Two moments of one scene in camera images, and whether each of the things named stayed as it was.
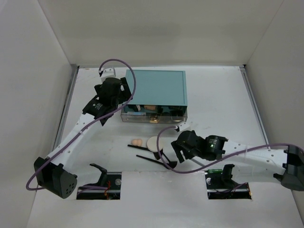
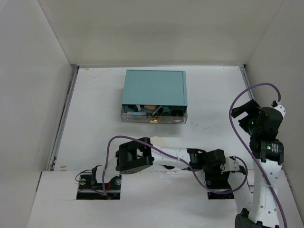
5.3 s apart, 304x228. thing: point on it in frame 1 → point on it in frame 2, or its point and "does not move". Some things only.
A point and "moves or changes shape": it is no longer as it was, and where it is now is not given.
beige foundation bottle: [150, 107] does not move
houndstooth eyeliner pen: [197, 162] moves or changes shape
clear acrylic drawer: [154, 113] does not move
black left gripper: [123, 89] → [146, 154]
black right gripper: [176, 148] → [251, 107]
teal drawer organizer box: [157, 88] does not move
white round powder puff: [152, 144] does not move
